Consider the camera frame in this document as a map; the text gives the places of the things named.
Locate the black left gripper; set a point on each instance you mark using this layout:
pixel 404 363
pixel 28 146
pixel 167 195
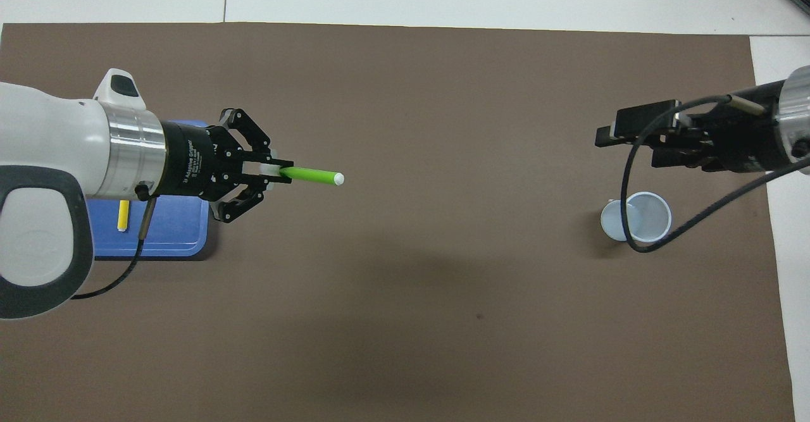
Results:
pixel 190 162

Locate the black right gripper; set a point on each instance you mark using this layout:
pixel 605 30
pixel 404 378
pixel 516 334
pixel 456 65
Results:
pixel 747 137

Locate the green pen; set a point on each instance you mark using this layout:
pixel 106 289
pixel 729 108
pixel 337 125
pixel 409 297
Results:
pixel 310 174

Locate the yellow pen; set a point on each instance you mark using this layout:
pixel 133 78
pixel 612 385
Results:
pixel 123 216

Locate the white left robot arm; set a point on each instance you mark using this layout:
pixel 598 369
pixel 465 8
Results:
pixel 44 137

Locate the pale blue mesh cup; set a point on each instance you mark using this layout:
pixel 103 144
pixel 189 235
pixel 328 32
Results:
pixel 648 216

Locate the blue plastic tray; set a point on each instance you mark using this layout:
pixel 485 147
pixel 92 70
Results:
pixel 171 232

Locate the brown table mat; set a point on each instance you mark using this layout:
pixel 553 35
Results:
pixel 405 321

